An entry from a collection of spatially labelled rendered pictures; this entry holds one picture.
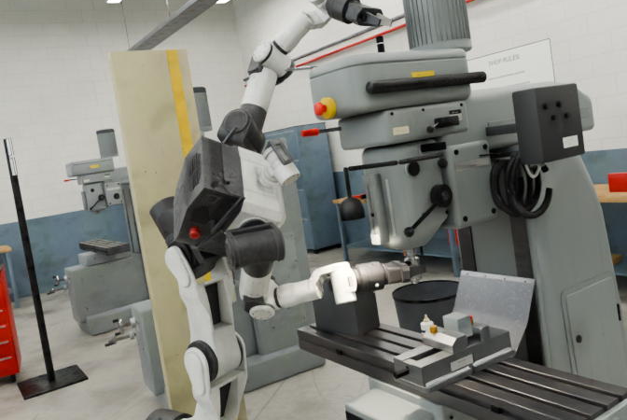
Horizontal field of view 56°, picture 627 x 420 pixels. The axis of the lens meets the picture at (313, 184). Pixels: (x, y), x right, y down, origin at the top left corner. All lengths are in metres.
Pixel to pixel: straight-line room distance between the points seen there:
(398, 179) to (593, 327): 0.90
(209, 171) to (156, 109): 1.66
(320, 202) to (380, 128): 7.53
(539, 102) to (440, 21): 0.42
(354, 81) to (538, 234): 0.82
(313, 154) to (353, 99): 7.53
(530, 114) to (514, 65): 5.09
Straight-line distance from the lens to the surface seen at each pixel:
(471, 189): 1.89
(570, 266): 2.16
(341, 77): 1.66
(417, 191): 1.76
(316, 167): 9.18
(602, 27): 6.29
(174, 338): 3.38
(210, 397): 2.06
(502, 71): 6.94
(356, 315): 2.16
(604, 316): 2.31
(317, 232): 9.18
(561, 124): 1.82
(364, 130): 1.75
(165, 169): 3.29
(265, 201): 1.72
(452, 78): 1.80
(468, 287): 2.23
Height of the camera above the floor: 1.66
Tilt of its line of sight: 4 degrees down
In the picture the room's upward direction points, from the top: 9 degrees counter-clockwise
